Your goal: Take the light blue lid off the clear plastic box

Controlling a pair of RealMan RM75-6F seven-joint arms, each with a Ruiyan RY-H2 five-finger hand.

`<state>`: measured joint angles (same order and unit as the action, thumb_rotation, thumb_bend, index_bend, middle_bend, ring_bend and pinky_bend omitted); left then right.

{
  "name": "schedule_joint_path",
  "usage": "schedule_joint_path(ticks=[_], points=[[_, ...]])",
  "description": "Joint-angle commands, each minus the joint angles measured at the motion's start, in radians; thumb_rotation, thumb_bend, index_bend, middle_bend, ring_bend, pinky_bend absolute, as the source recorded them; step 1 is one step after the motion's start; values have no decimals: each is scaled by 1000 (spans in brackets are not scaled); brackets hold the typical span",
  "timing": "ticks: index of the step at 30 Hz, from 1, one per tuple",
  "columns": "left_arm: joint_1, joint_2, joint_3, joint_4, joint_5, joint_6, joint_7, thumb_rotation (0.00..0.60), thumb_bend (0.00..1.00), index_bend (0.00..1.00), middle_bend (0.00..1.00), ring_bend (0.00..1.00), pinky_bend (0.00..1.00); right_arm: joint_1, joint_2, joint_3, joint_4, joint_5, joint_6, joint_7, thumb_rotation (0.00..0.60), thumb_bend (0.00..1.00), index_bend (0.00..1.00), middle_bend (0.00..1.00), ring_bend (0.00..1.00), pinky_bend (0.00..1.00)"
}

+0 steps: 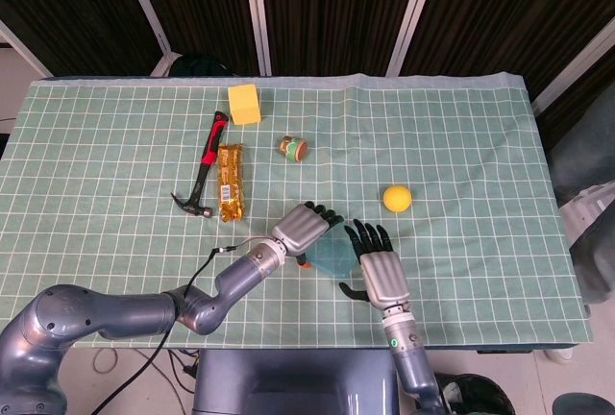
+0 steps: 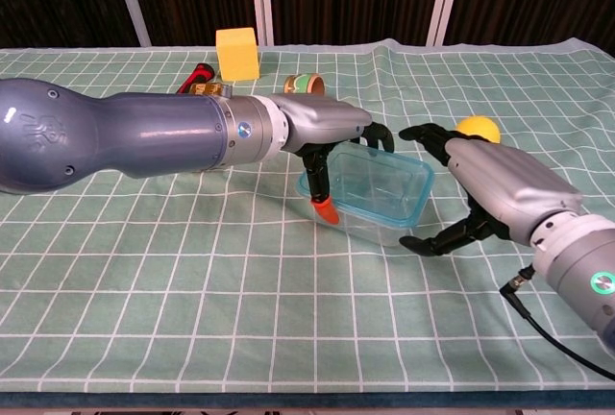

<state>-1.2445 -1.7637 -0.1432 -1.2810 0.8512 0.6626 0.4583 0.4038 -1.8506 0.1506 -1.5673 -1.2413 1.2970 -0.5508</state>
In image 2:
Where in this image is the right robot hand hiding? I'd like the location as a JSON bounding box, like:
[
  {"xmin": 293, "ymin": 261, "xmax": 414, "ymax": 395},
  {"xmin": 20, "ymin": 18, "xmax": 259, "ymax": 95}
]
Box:
[{"xmin": 398, "ymin": 121, "xmax": 585, "ymax": 257}]

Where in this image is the gold foil snack package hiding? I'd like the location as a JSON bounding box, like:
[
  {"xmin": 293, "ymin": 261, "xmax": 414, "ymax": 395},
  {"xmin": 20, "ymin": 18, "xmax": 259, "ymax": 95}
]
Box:
[{"xmin": 189, "ymin": 81, "xmax": 232, "ymax": 98}]

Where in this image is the blue container lid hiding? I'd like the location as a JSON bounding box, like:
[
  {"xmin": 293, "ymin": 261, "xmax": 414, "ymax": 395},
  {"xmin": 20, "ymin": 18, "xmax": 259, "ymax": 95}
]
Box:
[{"xmin": 296, "ymin": 140, "xmax": 436, "ymax": 230}]

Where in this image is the yellow foam cube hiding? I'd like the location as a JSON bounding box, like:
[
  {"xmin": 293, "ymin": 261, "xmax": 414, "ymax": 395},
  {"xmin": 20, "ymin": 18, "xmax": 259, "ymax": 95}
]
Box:
[{"xmin": 214, "ymin": 27, "xmax": 262, "ymax": 84}]

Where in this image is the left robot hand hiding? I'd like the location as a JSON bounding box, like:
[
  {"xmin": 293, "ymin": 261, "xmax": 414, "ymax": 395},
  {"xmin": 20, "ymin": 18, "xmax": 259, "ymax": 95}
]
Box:
[{"xmin": 273, "ymin": 92, "xmax": 396, "ymax": 225}]

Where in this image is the white partition frame post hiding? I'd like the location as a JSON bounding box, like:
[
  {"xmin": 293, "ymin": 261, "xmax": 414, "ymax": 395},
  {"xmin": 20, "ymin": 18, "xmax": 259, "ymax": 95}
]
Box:
[
  {"xmin": 249, "ymin": 0, "xmax": 275, "ymax": 47},
  {"xmin": 109, "ymin": 0, "xmax": 153, "ymax": 47},
  {"xmin": 426, "ymin": 0, "xmax": 466, "ymax": 47}
]

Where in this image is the green checked tablecloth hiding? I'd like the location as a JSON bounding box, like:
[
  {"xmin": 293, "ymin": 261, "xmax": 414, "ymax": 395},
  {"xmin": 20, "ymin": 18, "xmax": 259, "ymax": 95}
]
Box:
[{"xmin": 0, "ymin": 37, "xmax": 615, "ymax": 395}]

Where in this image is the yellow ball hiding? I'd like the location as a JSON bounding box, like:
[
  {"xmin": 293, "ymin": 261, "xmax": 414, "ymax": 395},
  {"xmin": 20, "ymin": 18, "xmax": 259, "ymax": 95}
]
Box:
[{"xmin": 455, "ymin": 115, "xmax": 502, "ymax": 143}]

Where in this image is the small green brown cup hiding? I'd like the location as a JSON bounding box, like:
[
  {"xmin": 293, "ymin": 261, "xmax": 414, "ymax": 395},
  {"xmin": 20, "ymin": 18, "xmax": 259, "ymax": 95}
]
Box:
[{"xmin": 283, "ymin": 73, "xmax": 326, "ymax": 97}]

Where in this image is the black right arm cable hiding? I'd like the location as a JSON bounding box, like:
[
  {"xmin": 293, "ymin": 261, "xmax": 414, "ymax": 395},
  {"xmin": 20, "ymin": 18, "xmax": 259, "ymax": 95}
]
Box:
[{"xmin": 499, "ymin": 265, "xmax": 615, "ymax": 380}]

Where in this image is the clear plastic container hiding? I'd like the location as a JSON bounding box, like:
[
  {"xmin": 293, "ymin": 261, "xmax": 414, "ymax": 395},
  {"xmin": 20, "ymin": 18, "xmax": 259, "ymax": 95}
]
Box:
[{"xmin": 296, "ymin": 140, "xmax": 436, "ymax": 247}]

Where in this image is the red black claw hammer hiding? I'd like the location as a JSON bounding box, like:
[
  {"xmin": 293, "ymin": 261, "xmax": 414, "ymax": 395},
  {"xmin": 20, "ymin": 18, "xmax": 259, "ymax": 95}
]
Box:
[{"xmin": 176, "ymin": 62, "xmax": 216, "ymax": 95}]

